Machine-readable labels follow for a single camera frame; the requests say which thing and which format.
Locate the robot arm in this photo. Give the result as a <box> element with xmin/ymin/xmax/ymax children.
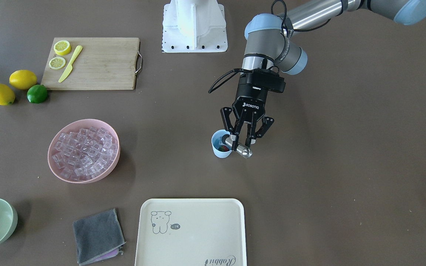
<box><xmin>209</xmin><ymin>0</ymin><xmax>426</xmax><ymax>158</ymax></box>

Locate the pink bowl of ice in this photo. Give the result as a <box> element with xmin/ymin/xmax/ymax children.
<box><xmin>47</xmin><ymin>119</ymin><xmax>120</xmax><ymax>184</ymax></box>

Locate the light blue cup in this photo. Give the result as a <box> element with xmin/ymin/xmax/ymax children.
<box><xmin>211</xmin><ymin>129</ymin><xmax>232</xmax><ymax>158</ymax></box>

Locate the yellow plastic knife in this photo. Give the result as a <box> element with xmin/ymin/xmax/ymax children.
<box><xmin>58</xmin><ymin>45</ymin><xmax>83</xmax><ymax>83</ymax></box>

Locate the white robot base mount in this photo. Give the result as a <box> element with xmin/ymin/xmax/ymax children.
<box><xmin>161</xmin><ymin>0</ymin><xmax>228</xmax><ymax>53</ymax></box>

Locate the cream rabbit tray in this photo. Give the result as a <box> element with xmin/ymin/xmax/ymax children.
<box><xmin>135</xmin><ymin>198</ymin><xmax>247</xmax><ymax>266</ymax></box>

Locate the steel muddler black tip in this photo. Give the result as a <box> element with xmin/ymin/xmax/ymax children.
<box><xmin>221</xmin><ymin>134</ymin><xmax>253</xmax><ymax>158</ymax></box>

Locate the whole yellow lemon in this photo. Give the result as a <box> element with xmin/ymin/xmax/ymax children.
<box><xmin>10</xmin><ymin>69</ymin><xmax>37</xmax><ymax>90</ymax></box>
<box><xmin>0</xmin><ymin>83</ymin><xmax>16</xmax><ymax>106</ymax></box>

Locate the red strawberry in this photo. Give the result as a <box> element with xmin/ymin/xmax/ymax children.
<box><xmin>218</xmin><ymin>145</ymin><xmax>230</xmax><ymax>153</ymax></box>

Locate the grey folded cloth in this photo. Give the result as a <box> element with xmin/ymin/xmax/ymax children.
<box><xmin>73</xmin><ymin>208</ymin><xmax>126</xmax><ymax>266</ymax></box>

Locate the lemon half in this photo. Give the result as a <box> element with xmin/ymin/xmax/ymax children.
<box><xmin>48</xmin><ymin>56</ymin><xmax>66</xmax><ymax>70</ymax></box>
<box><xmin>53</xmin><ymin>40</ymin><xmax>71</xmax><ymax>56</ymax></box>

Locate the lemon half upper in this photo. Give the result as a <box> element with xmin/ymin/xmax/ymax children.
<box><xmin>48</xmin><ymin>56</ymin><xmax>66</xmax><ymax>70</ymax></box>

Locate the green lime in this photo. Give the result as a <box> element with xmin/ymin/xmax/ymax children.
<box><xmin>27</xmin><ymin>85</ymin><xmax>48</xmax><ymax>104</ymax></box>

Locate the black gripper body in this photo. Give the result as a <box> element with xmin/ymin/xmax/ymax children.
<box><xmin>232</xmin><ymin>68</ymin><xmax>285</xmax><ymax>126</ymax></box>

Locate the lemon half lower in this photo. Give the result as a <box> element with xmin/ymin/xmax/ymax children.
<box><xmin>53</xmin><ymin>40</ymin><xmax>71</xmax><ymax>56</ymax></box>

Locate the wooden cutting board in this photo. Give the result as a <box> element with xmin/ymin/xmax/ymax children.
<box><xmin>40</xmin><ymin>37</ymin><xmax>140</xmax><ymax>91</ymax></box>

